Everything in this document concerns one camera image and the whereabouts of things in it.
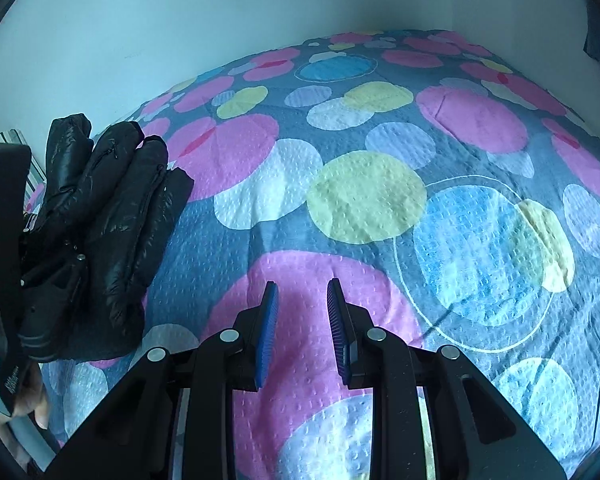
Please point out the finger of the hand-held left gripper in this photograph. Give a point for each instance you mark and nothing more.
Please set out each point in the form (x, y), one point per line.
(50, 332)
(60, 277)

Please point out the dotted grey pink bedspread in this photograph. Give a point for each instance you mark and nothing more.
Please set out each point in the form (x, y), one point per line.
(380, 210)

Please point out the black puffer jacket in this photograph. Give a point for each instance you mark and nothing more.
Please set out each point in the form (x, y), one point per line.
(115, 210)

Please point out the person's left hand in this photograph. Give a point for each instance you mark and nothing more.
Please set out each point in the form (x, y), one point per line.
(32, 395)

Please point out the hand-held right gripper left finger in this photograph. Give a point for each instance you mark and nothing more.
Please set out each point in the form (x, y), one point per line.
(267, 335)

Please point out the teal white striped pillow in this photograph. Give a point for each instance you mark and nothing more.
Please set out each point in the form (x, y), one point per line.
(17, 160)

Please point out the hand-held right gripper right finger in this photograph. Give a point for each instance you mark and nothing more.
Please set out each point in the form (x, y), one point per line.
(337, 330)

